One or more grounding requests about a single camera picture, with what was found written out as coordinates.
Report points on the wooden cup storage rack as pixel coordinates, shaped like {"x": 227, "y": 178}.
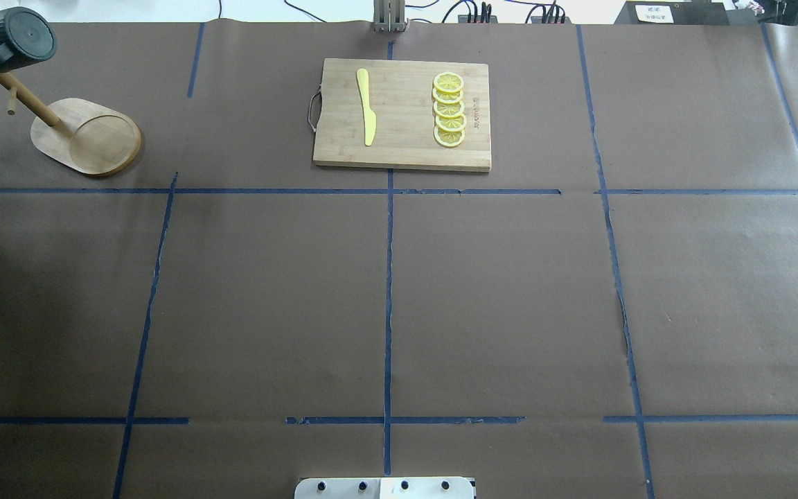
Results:
{"x": 89, "y": 138}

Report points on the dark green HOME mug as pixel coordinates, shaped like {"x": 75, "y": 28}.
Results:
{"x": 25, "y": 39}

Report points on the bamboo cutting board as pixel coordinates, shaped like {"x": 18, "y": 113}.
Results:
{"x": 401, "y": 96}

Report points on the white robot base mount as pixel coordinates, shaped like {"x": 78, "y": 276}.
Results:
{"x": 387, "y": 487}

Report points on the lemon slice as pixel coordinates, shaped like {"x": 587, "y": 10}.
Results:
{"x": 451, "y": 124}
{"x": 448, "y": 110}
{"x": 448, "y": 139}
{"x": 448, "y": 98}
{"x": 448, "y": 82}

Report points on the yellow plastic knife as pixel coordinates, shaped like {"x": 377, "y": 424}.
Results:
{"x": 369, "y": 116}

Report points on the black box with label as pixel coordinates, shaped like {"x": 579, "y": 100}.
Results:
{"x": 684, "y": 13}

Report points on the aluminium frame post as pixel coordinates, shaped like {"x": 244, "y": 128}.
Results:
{"x": 389, "y": 16}

